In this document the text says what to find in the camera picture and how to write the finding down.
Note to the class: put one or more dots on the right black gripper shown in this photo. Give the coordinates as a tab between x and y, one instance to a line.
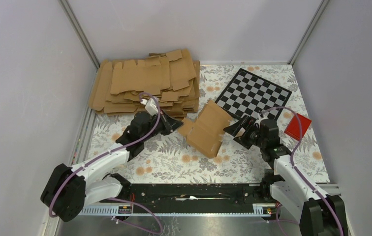
246	122

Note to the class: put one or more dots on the brown cardboard box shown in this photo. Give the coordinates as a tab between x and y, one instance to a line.
206	132

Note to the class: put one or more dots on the black white checkerboard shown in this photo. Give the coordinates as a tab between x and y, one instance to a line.
249	94

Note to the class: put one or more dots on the stack of flat cardboard boxes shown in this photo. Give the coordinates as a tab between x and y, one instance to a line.
172	77

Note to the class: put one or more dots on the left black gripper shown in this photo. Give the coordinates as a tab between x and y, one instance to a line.
169	124

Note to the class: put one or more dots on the slotted grey cable duct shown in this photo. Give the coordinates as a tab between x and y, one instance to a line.
127	210

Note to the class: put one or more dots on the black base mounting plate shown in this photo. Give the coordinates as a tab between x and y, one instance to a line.
197	196

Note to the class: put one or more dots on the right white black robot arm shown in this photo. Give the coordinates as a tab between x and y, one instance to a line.
318	213

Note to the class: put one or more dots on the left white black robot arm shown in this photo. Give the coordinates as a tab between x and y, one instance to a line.
71	188

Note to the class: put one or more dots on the red box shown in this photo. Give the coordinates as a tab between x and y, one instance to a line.
298	127

